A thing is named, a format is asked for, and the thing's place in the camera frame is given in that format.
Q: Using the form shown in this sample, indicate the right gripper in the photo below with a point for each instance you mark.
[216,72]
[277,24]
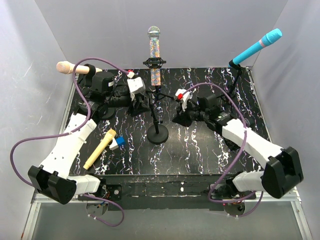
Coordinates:
[181,119]

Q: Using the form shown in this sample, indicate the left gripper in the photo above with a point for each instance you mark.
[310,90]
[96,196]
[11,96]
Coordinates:
[139,107]

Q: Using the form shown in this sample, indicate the black tripod shock-mount stand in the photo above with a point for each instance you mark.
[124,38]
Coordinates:
[155,64]

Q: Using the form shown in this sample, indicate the black round-base mic stand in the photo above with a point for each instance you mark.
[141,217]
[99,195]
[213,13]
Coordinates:
[157,133]

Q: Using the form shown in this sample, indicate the cream yellow microphone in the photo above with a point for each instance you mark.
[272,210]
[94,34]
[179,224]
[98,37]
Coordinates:
[108,137]

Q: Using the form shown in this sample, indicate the glitter rhinestone microphone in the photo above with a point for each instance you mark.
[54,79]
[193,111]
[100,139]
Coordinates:
[154,45]

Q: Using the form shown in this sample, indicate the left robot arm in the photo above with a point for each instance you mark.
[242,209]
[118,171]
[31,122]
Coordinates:
[51,178]

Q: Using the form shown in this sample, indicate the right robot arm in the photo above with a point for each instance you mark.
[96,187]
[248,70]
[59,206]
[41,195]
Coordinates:
[281,167]

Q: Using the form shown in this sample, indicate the black tripod stand, cyan microphone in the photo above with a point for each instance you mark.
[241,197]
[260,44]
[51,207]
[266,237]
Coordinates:
[234,83]

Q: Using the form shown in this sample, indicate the pink microphone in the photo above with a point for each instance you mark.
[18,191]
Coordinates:
[66,67]

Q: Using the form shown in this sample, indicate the cyan blue microphone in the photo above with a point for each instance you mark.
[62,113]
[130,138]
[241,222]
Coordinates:
[267,40]

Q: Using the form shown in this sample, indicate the blue and white block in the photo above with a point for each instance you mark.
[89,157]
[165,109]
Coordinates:
[116,143]

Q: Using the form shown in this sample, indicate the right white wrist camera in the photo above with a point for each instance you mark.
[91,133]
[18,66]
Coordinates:
[183,96]

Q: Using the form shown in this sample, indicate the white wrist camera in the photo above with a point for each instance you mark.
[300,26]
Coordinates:
[183,96]
[135,86]

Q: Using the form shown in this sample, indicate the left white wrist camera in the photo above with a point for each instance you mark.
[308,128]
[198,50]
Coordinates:
[135,86]

